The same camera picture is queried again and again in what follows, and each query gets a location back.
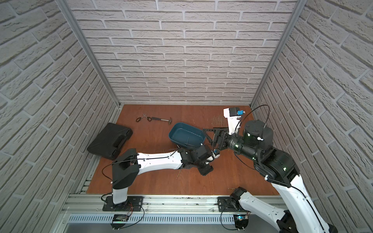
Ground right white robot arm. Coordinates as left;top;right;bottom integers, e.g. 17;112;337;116
208;120;338;233

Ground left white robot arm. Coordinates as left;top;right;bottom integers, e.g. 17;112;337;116
110;145;220;205

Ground teal plastic storage box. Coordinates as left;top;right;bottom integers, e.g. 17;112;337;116
169;122;206;150

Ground right controller board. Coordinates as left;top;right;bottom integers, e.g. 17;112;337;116
233;215;249;231

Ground controller board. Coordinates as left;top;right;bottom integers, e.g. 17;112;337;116
111;215;128;230
233;215;249;231

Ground black plastic tool case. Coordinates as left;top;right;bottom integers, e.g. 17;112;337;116
87;123;133;160

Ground left controller board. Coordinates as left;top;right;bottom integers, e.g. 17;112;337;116
111;215;128;230

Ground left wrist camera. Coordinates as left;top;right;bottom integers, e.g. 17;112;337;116
212;149;220;160

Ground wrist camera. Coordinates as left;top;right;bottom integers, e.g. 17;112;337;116
223;107;245;135
212;149;220;160

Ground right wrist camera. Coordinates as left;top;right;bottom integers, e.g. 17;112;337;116
223;107;245;135

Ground small black-handled hammer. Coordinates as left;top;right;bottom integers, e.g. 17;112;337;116
151;117;173;125

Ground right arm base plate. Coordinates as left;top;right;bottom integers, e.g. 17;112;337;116
217;196;244;212

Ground black-handled scissors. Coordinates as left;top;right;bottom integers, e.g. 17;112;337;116
136;114;152;122

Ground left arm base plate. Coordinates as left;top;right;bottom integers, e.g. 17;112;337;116
103;196;143;212

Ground aluminium front rail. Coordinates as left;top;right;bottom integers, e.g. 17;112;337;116
56;194;256;227

